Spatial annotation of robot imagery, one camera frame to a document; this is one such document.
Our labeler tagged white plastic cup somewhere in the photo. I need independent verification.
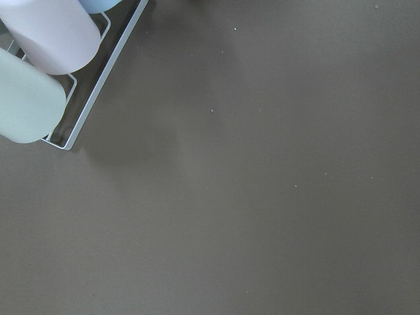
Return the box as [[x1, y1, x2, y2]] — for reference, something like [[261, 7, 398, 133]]
[[1, 49, 66, 143]]

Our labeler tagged blue plastic cup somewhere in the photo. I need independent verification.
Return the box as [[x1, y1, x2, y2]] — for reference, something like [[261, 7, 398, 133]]
[[79, 0, 121, 14]]

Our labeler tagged pink plastic cup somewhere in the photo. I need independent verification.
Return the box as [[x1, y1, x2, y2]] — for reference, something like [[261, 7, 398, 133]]
[[1, 1, 101, 75]]

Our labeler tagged white wire cup rack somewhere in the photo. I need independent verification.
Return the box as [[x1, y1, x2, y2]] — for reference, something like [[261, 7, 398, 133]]
[[41, 1, 149, 150]]

